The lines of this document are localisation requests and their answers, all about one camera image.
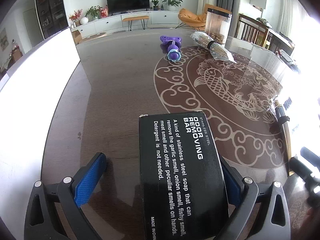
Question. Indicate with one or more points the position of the wooden dining chair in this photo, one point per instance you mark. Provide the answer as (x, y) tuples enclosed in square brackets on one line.
[(252, 31)]

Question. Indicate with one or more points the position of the purple toy wand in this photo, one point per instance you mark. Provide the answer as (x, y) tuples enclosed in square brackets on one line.
[(171, 46)]

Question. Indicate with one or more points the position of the red flower vase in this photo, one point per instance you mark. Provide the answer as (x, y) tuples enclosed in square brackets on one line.
[(75, 17)]

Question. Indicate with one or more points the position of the leafy plant beside flowers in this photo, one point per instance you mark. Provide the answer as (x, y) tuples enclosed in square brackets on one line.
[(94, 12)]

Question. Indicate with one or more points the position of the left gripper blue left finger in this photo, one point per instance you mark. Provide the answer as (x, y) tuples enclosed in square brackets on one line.
[(73, 192)]

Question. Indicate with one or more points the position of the gold cosmetic tube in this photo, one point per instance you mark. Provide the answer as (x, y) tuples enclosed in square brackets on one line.
[(282, 120)]

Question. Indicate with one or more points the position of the black television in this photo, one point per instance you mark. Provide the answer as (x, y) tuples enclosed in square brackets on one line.
[(126, 5)]

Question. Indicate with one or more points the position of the white TV cabinet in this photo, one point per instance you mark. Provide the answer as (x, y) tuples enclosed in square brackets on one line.
[(111, 24)]

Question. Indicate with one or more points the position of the black odor bar box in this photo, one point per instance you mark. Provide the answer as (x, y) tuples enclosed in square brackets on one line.
[(183, 188)]

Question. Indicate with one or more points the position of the dark display cabinet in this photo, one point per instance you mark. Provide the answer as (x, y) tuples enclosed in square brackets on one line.
[(52, 17)]

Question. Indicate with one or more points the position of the cardboard box on floor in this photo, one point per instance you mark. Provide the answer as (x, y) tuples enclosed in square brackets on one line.
[(77, 37)]

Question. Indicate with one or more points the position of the orange lounge chair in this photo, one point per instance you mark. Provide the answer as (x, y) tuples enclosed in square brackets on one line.
[(198, 22)]

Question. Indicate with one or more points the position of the small wooden bench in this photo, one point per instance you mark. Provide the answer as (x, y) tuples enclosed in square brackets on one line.
[(130, 20)]

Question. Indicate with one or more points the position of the white storage box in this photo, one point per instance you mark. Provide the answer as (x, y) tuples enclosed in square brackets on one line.
[(43, 104)]

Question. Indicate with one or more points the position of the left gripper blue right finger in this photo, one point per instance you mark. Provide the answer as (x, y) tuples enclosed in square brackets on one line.
[(242, 192)]

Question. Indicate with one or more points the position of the potted green plant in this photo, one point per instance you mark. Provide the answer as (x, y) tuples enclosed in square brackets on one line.
[(172, 5)]

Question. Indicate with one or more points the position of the clear plastic food jar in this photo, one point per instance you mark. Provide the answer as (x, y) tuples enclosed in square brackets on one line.
[(218, 23)]

